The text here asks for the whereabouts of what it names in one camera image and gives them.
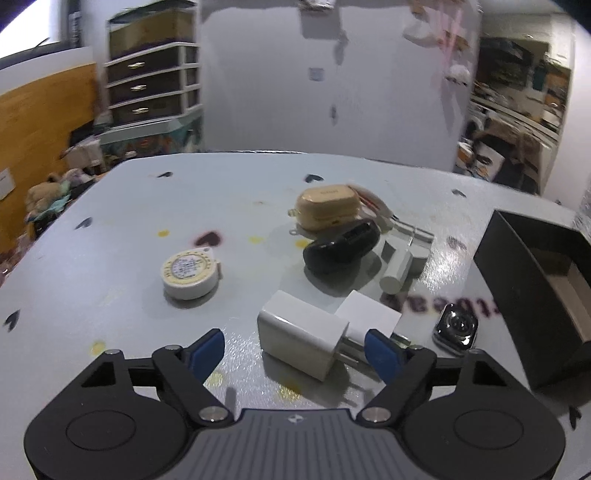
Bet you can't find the white drawer cabinet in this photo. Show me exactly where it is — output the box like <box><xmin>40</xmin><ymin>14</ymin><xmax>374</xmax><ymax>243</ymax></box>
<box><xmin>105</xmin><ymin>41</ymin><xmax>202</xmax><ymax>126</ymax></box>

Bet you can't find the tan earbuds case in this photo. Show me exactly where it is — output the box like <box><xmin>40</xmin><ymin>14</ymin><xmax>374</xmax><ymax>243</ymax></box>
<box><xmin>288</xmin><ymin>184</ymin><xmax>361</xmax><ymax>233</ymax></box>

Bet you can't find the white wall socket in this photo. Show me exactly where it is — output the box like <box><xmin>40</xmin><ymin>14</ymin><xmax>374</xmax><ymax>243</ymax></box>
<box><xmin>0</xmin><ymin>168</ymin><xmax>15</xmax><ymax>200</ymax></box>

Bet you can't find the glass fish tank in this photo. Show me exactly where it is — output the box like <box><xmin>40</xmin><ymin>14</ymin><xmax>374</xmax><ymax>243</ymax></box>
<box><xmin>107</xmin><ymin>0</ymin><xmax>197</xmax><ymax>60</ymax></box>

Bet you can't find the black cardboard box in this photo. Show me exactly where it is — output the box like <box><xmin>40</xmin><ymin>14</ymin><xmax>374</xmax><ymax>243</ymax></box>
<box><xmin>474</xmin><ymin>210</ymin><xmax>590</xmax><ymax>389</ymax></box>

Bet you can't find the small white charger cube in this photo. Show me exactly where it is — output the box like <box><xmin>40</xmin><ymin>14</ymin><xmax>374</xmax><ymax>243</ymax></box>
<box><xmin>335</xmin><ymin>290</ymin><xmax>402</xmax><ymax>345</ymax></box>

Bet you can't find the black earbuds case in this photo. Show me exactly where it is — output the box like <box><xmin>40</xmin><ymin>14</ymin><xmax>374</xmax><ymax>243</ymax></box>
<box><xmin>303</xmin><ymin>219</ymin><xmax>381</xmax><ymax>275</ymax></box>

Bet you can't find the brown plush toy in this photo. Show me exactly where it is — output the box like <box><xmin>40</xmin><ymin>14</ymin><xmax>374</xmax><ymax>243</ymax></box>
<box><xmin>25</xmin><ymin>173</ymin><xmax>70</xmax><ymax>217</ymax></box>

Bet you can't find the white cylinder adapter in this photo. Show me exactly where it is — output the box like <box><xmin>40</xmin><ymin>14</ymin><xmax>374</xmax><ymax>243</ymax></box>
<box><xmin>380</xmin><ymin>237</ymin><xmax>431</xmax><ymax>295</ymax></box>

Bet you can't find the white tote bag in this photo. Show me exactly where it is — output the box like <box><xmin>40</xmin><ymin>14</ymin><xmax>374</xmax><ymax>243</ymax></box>
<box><xmin>454</xmin><ymin>136</ymin><xmax>511</xmax><ymax>182</ymax></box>

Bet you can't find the silver smartwatch body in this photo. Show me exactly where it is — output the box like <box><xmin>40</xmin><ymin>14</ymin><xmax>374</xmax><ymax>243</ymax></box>
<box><xmin>432</xmin><ymin>303</ymin><xmax>479</xmax><ymax>356</ymax></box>

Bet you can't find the white plush wall toy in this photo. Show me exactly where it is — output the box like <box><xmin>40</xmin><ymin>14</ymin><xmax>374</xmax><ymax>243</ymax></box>
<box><xmin>446</xmin><ymin>64</ymin><xmax>472</xmax><ymax>86</ymax></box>

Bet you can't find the white round tape measure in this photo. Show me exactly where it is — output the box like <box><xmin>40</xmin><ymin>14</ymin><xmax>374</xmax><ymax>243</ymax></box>
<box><xmin>160</xmin><ymin>247</ymin><xmax>221</xmax><ymax>301</ymax></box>

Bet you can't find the large white charger plug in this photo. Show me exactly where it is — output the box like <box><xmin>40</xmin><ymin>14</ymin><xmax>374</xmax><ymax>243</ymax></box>
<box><xmin>257</xmin><ymin>290</ymin><xmax>366</xmax><ymax>381</ymax></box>

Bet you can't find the painted storage chest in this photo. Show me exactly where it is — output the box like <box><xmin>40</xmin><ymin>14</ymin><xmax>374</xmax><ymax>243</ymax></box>
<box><xmin>99</xmin><ymin>108</ymin><xmax>204</xmax><ymax>161</ymax></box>

